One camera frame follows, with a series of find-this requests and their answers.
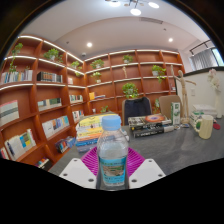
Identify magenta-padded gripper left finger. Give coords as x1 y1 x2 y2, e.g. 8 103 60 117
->
59 146 100 190

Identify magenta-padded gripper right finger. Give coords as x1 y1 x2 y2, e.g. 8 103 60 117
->
127 146 167 190

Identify clear blue-capped water bottle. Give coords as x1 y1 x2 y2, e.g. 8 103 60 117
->
96 114 130 192

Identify stack of colourful books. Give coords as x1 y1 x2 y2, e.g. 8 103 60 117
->
74 113 129 154

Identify stack of dark books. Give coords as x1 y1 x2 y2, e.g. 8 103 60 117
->
127 113 175 138

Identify dark blue chair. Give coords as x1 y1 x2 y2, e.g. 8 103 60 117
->
121 96 153 126

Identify tall green white carton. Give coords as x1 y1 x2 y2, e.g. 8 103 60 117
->
170 101 182 126

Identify green white tissue box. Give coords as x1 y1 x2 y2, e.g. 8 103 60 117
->
189 111 203 130

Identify cream ceramic mug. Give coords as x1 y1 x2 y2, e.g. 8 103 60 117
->
194 114 214 140

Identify wooden shelf unit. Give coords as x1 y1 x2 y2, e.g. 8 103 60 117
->
0 34 186 171

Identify wooden artist mannequin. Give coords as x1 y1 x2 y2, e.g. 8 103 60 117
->
170 64 198 124

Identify pink and white flowers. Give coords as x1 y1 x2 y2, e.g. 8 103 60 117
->
207 68 223 101

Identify grey curtain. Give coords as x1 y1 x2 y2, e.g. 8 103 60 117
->
189 49 218 71

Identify window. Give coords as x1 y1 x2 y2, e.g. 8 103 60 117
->
211 47 224 67

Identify ceiling air vent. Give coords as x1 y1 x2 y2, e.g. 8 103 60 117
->
139 16 164 25

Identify ceiling lamp with round lights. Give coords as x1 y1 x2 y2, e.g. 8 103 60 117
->
105 0 160 17

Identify dark curtain rail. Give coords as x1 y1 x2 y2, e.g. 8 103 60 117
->
189 39 214 56

